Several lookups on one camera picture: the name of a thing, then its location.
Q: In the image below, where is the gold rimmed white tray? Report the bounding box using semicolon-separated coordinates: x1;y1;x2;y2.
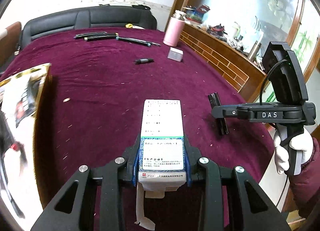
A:
1;63;51;230

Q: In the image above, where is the white blue medicine box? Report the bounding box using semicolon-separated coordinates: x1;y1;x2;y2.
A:
136;100;187;230

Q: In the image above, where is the maroon sleeved right forearm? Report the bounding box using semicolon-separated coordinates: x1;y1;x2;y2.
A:
289;137;320;218

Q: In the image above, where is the white gloved right hand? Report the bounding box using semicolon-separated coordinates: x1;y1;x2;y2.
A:
273;128;313;174

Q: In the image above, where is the steel thermos on ledge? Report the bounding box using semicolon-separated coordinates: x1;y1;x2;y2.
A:
247;41;261;62

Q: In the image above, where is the small grey cardboard box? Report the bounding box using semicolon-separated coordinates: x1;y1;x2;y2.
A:
167;47;183;62

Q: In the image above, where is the pink thermos bottle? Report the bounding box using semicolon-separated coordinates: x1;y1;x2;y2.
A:
163;17;185;47

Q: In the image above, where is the thin silver tipped pen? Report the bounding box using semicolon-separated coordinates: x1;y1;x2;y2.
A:
137;40;161;47

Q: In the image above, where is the black teal tipped pen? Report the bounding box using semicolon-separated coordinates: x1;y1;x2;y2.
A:
116;36;151;47

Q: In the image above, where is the black pen far left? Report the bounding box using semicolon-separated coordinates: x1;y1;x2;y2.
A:
74;32;107;40

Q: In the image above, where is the black gold tipped pen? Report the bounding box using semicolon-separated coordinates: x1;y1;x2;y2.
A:
84;33;118;42

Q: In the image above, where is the black sofa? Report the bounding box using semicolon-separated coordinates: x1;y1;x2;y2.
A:
19;6;157;49

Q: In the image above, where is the brown pink armchair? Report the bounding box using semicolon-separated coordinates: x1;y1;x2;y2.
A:
1;22;22;67

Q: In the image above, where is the black braided cable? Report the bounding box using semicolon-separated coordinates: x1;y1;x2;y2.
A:
259;59;290;106

